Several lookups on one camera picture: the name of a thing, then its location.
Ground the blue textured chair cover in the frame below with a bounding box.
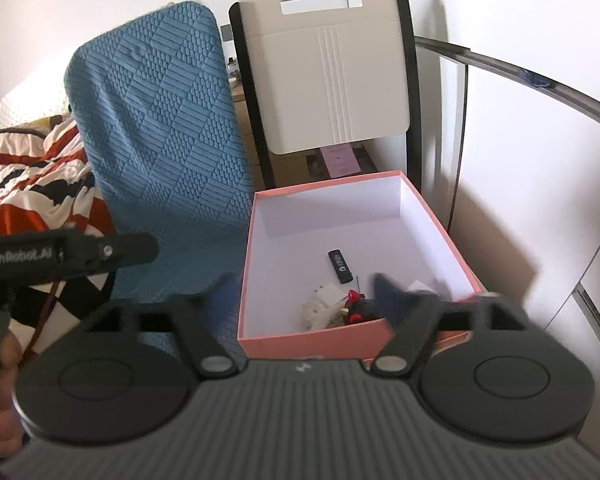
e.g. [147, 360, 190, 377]
[64, 0, 256, 351]

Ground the pink paper sheet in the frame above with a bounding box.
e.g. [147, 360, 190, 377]
[320, 144, 358, 178]

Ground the white chair with black frame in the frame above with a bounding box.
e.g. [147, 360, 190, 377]
[228, 0, 423, 191]

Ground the person's left hand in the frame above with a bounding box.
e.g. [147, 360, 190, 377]
[0, 332, 28, 458]

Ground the white quilted mattress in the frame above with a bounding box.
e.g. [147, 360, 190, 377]
[0, 77, 73, 131]

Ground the grey metal rail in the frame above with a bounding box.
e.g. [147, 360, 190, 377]
[572, 285, 600, 363]
[412, 35, 600, 133]

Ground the red and black motor part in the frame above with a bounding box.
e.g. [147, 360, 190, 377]
[337, 290, 381, 326]

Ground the pink cardboard box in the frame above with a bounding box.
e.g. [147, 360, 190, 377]
[237, 170, 487, 361]

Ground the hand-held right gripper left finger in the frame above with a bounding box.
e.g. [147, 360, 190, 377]
[87, 272, 241, 378]

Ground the printed blanket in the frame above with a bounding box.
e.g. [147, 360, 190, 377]
[0, 115, 116, 356]

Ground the black usb stick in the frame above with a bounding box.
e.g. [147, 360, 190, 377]
[327, 250, 356, 283]

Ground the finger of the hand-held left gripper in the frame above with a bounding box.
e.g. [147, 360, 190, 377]
[62, 232, 160, 277]

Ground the white plug adapter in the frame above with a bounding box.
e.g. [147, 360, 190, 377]
[300, 282, 346, 330]

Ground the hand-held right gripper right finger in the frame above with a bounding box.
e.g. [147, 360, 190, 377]
[370, 272, 536, 378]

